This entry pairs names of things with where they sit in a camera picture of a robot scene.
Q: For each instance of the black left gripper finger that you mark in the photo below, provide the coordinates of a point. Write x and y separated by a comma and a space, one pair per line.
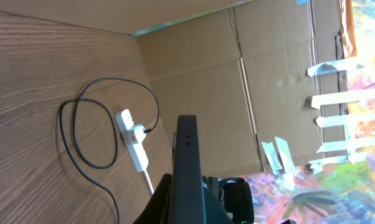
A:
156, 211

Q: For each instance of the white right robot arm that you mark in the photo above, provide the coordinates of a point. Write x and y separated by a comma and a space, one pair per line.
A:
228, 200

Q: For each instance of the white charger plug adapter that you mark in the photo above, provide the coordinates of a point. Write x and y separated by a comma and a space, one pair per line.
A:
136, 134

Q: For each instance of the white power strip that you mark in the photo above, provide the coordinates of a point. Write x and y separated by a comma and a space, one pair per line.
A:
137, 153

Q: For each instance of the Samsung Galaxy smartphone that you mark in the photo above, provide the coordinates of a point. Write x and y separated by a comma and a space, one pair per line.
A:
187, 194

